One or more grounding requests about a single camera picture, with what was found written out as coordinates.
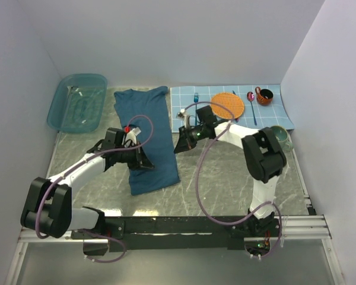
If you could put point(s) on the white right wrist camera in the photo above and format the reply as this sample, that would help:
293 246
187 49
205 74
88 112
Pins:
184 117

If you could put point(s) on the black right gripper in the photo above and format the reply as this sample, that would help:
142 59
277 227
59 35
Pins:
184 142

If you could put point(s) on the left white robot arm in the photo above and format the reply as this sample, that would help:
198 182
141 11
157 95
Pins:
48 207

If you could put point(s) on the teal plastic bin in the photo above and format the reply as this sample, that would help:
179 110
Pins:
78 103

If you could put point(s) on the blue fork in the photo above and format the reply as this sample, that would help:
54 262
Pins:
196 100

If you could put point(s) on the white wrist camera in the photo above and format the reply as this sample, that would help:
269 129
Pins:
131 136
184 117

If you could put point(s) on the orange woven round trivet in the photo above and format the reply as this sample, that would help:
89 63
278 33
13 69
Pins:
223 105

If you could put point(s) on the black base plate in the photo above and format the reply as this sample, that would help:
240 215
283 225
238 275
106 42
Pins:
178 232

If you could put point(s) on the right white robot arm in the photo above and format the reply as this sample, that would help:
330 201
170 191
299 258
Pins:
263 154

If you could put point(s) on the aluminium rail frame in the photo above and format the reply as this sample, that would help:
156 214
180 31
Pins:
308 228

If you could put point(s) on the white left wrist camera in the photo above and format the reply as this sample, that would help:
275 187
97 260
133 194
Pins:
131 136

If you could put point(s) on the green ceramic mug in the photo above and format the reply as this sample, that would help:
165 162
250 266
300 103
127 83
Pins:
282 137

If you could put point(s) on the orange black mug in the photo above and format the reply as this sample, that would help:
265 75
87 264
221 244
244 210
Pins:
264 96

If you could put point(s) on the iridescent spoon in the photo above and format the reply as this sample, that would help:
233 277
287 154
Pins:
250 98

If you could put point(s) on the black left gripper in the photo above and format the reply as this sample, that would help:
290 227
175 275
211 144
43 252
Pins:
140 160

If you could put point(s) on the blue checked placemat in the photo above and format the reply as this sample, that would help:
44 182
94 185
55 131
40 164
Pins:
272 114

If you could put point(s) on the blue t shirt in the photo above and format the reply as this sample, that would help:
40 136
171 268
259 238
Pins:
147 110

